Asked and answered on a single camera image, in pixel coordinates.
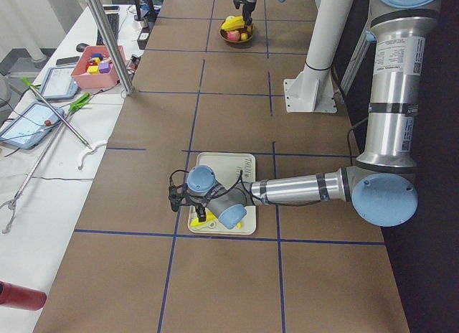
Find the red apple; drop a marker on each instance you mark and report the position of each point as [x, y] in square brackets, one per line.
[233, 36]

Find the pink plastic bin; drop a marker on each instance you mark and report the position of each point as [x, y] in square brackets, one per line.
[86, 80]

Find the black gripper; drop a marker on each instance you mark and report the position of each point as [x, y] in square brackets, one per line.
[199, 214]
[249, 7]

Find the long reacher grabber tool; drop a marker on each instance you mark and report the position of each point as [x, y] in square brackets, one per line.
[12, 203]

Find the yellow toy cube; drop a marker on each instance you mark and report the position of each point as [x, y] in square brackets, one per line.
[93, 69]

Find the green handled reacher tool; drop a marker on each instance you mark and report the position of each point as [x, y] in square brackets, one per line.
[57, 113]

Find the tablet in blue case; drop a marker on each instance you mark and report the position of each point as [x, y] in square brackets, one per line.
[58, 84]

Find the aluminium frame post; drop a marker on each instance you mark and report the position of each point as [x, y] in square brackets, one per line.
[96, 9]

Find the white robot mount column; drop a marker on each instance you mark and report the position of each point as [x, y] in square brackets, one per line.
[312, 90]

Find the white hook part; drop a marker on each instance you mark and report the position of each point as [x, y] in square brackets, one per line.
[88, 150]

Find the white rectangular plate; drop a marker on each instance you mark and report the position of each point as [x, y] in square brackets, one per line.
[227, 167]

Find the yellow banana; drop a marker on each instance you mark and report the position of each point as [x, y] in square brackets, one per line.
[232, 23]
[209, 222]

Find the purple toy cube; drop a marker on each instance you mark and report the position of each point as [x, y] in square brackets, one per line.
[104, 67]

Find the black keyboard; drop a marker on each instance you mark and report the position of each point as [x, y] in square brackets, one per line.
[113, 20]

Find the red bottle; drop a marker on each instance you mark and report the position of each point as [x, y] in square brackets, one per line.
[19, 297]

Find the brown wicker basket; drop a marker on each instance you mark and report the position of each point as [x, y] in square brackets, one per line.
[249, 28]

